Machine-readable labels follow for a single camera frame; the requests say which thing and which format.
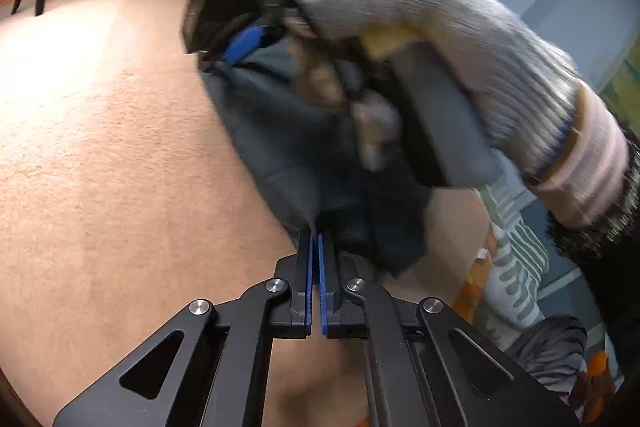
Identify grey striped cloth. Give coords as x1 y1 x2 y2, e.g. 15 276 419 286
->
507 314 588 408

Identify green striped white cloth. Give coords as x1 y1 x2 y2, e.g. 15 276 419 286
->
452 184 551 343

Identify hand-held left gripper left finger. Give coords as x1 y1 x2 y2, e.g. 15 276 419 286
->
52 228 314 427

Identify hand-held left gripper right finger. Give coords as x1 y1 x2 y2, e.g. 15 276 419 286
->
316 231 583 427

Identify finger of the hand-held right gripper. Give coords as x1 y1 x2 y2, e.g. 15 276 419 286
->
199 18 282 68

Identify green yellow wall picture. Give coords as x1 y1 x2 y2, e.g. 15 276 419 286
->
600 52 640 118

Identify orange patterned cloth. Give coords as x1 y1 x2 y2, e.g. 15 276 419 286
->
570 349 623 423

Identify person's right forearm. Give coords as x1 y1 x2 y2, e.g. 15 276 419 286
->
525 87 640 378

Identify black pants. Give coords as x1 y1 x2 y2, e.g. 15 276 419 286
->
197 54 433 280

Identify peach bed cover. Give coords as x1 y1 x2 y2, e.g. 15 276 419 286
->
0 0 496 427

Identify person's right hand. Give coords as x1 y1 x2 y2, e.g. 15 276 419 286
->
289 0 585 178

